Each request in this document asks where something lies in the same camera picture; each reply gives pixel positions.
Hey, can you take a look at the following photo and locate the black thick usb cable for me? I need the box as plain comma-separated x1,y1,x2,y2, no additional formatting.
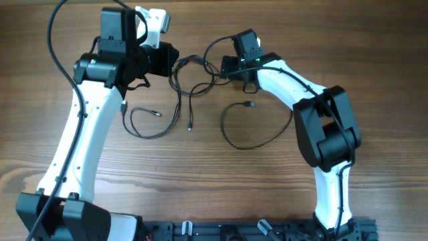
120,55,221,140

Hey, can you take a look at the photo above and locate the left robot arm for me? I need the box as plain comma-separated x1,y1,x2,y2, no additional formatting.
16,6,179,240

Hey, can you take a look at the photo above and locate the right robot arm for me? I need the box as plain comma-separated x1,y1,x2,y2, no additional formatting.
220,29,361,240

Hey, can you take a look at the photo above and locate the right camera black cable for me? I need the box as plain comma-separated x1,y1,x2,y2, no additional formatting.
202,35,356,238

